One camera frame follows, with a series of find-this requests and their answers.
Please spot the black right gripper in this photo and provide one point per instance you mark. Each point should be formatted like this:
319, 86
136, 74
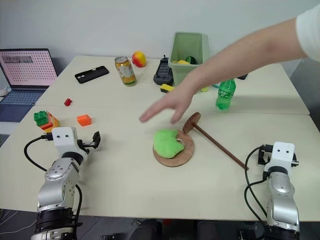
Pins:
268, 149

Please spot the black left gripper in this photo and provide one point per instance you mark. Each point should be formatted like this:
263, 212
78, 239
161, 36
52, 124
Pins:
83, 145

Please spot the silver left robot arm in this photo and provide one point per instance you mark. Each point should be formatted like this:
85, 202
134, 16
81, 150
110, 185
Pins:
58, 175

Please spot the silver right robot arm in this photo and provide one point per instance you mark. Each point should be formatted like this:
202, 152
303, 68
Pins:
281, 197

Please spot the person's bare forearm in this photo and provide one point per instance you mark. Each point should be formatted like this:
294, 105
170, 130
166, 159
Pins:
250, 50

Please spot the brown wooden peg stand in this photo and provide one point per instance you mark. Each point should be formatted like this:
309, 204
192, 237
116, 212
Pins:
215, 143

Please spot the green cloth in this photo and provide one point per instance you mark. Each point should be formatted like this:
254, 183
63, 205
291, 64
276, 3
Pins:
166, 143

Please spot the round wooden board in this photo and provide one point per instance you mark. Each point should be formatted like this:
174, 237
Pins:
186, 152

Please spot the person's bare hand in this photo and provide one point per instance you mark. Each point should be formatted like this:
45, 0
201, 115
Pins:
176, 100

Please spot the orange block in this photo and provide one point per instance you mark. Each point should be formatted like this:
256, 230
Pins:
84, 120

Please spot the small red block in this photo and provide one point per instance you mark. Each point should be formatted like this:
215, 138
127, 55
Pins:
67, 102

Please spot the green and orange brick stack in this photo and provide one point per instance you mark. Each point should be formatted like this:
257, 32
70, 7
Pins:
46, 121

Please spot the black smartphone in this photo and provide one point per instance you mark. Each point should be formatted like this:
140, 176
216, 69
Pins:
91, 74

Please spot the yellow drink can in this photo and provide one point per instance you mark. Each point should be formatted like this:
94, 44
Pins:
125, 72

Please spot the green plastic soda bottle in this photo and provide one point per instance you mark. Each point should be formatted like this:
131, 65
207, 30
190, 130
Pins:
225, 95

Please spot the yellow and black sponge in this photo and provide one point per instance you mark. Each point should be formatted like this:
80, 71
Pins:
167, 88

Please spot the red and yellow toy fruit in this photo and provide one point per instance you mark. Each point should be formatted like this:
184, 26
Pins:
139, 59

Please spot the black handheld remote controller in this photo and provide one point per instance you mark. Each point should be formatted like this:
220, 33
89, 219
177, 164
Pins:
163, 72

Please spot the blue laptop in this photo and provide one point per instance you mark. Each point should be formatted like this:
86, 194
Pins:
25, 75

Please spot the small yellow toy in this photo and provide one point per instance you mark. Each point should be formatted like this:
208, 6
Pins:
205, 89

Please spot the dark rounded shape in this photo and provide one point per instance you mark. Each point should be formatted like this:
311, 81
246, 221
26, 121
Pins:
146, 230

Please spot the yellow toy banana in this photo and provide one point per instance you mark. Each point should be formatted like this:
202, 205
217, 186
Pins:
182, 62

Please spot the dark green round toy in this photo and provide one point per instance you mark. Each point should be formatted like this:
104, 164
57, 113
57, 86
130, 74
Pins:
191, 60

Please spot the pale green plastic bin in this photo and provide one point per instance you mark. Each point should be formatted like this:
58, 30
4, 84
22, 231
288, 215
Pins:
188, 47

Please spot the white shirt sleeve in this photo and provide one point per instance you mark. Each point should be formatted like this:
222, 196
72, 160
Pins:
311, 30

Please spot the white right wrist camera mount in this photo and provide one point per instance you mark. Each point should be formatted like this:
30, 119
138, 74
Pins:
281, 153

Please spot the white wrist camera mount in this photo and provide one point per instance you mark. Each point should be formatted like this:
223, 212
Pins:
63, 140
281, 153

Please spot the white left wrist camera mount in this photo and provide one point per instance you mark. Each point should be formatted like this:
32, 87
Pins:
63, 140

